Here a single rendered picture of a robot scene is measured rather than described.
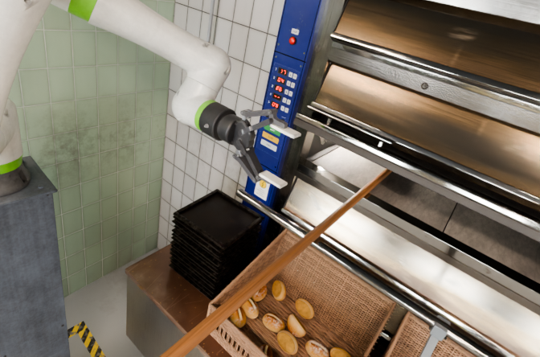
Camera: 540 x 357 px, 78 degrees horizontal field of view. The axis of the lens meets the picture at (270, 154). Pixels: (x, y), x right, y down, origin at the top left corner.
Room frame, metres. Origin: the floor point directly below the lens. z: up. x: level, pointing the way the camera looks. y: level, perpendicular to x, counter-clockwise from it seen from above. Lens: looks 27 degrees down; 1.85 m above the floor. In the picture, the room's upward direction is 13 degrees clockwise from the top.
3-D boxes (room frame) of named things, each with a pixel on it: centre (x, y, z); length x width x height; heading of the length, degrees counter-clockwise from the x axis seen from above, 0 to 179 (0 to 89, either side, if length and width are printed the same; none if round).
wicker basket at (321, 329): (0.91, -0.26, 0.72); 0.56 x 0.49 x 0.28; 58
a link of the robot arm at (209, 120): (0.83, 0.15, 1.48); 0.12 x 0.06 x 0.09; 148
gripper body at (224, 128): (0.79, 0.09, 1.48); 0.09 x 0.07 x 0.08; 58
